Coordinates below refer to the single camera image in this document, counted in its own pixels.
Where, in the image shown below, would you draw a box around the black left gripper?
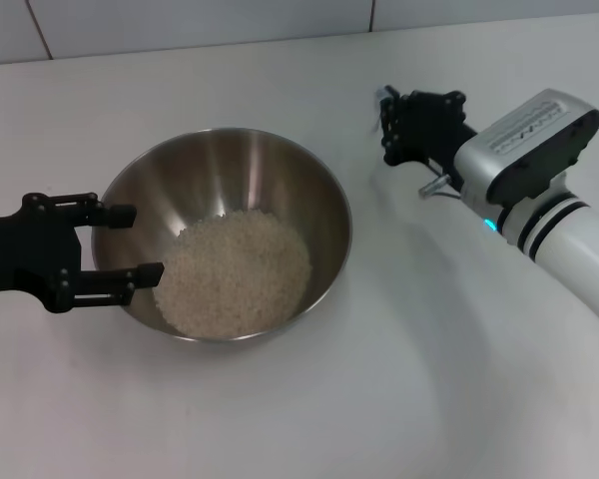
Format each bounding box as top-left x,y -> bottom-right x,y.
0,191 -> 166,315

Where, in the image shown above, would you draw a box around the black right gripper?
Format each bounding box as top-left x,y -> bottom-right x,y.
376,85 -> 480,174

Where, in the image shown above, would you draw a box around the white rice grains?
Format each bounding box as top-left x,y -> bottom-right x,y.
152,209 -> 313,338

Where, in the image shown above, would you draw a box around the stainless steel mixing bowl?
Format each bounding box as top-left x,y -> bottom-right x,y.
90,127 -> 353,343

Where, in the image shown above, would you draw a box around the right gripper cable with plug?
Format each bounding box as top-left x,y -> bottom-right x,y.
417,172 -> 469,200

